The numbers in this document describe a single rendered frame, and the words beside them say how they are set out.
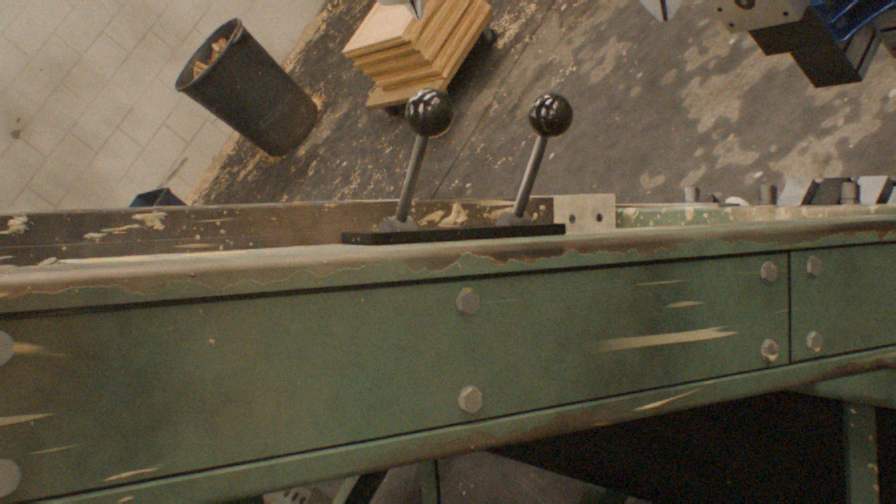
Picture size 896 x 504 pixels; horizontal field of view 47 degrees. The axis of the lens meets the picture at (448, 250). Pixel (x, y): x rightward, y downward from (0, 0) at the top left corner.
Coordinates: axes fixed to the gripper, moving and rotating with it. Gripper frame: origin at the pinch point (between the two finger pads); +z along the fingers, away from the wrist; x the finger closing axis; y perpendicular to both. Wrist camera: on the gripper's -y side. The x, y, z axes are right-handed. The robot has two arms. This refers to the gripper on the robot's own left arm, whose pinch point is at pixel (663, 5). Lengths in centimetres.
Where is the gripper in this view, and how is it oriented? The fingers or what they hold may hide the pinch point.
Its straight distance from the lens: 89.1
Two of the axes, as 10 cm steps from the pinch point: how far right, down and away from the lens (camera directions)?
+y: 2.7, -2.1, 9.4
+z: 1.6, 9.7, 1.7
